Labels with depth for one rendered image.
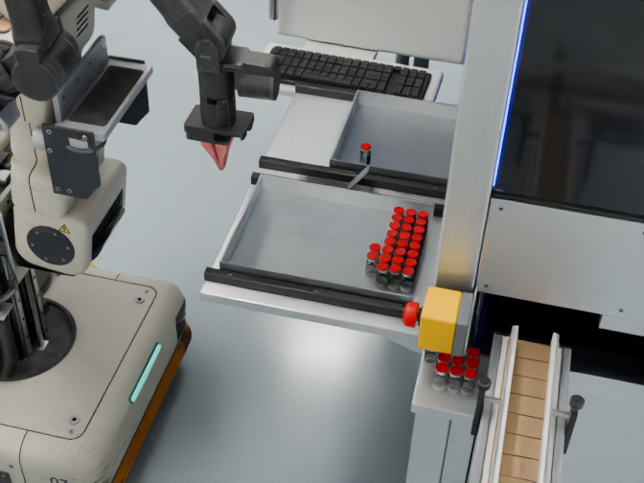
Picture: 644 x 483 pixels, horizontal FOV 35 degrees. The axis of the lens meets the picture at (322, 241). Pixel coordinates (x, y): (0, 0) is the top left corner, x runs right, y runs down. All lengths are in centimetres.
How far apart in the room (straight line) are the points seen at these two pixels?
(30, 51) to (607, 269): 93
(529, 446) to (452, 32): 125
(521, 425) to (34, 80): 92
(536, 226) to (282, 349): 148
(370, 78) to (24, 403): 110
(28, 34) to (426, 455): 101
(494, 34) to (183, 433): 164
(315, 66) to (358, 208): 60
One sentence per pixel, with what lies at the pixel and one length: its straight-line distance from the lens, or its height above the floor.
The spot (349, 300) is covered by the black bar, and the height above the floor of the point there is 90.
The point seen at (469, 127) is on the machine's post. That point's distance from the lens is 142.
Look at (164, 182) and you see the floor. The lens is 345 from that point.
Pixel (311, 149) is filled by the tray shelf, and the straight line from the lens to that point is 209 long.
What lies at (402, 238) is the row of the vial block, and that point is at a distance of 182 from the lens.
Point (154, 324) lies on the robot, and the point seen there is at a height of 27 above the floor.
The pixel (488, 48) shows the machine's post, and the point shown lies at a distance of 135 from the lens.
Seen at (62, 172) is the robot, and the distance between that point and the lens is 197.
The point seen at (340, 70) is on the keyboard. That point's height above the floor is 83.
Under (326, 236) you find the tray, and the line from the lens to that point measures 188.
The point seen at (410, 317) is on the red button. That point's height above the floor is 100.
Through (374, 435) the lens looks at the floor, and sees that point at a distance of 269.
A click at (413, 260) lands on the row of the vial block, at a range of 177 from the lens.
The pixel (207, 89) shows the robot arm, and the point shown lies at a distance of 161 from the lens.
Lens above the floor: 212
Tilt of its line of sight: 41 degrees down
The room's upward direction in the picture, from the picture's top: 2 degrees clockwise
